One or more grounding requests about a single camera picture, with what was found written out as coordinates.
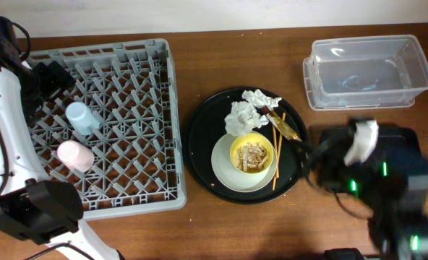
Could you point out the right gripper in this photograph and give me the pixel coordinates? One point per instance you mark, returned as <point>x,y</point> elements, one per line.
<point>322,159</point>

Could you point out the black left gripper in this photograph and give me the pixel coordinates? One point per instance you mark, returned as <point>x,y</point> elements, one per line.
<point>50,77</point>

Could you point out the gold coffee sachet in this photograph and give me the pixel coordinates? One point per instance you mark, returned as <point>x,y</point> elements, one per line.
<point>280,124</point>

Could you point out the light blue plastic cup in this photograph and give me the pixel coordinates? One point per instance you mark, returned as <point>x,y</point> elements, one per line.
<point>81,118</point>

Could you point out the pink plastic cup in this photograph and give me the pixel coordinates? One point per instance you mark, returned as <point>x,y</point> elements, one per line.
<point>75,156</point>

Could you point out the white napkin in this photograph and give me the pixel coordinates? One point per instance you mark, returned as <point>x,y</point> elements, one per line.
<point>259,99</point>
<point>243,118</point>

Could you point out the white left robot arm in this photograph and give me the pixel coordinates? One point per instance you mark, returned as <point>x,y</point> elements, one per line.
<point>32,207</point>

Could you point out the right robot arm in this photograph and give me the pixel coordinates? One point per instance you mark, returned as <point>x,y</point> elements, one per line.
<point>398,223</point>

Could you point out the grey dishwasher rack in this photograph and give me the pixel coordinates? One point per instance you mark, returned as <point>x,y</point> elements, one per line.
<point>131,89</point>

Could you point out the wooden chopstick right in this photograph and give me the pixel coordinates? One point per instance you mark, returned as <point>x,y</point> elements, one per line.
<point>277,175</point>

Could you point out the wooden chopstick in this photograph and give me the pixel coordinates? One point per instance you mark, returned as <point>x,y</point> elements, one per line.
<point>277,175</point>
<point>275,156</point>

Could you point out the wooden chopstick left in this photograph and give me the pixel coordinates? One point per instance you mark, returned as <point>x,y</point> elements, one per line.
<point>275,156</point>

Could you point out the food scraps in bowl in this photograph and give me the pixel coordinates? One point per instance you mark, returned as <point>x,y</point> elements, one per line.
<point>251,157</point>

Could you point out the yellow bowl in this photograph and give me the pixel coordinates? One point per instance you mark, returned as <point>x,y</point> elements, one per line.
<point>252,137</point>

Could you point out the white plate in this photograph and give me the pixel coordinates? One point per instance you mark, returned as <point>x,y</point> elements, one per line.
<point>232,178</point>

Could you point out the black rectangular tray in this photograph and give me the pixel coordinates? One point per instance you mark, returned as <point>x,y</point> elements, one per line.
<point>395,166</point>

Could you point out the round black tray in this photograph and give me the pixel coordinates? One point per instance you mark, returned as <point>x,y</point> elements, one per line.
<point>205,127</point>

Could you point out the clear plastic bin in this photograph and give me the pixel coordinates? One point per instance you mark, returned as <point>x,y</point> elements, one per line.
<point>375,72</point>

